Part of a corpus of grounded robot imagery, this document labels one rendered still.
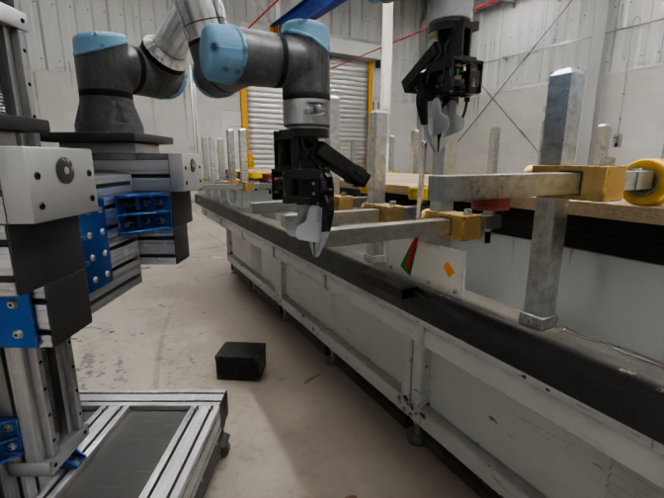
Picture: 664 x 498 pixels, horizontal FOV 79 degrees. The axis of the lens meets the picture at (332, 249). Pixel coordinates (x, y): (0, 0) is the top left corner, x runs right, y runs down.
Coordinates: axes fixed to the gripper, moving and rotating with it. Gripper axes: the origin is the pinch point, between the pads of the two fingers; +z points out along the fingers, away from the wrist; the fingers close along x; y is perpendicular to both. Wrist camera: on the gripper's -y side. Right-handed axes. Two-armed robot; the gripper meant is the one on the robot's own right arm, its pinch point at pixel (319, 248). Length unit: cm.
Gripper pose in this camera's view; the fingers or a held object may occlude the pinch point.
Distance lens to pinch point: 70.1
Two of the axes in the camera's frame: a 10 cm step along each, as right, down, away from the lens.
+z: 0.0, 9.8, 2.2
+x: 4.7, 1.9, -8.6
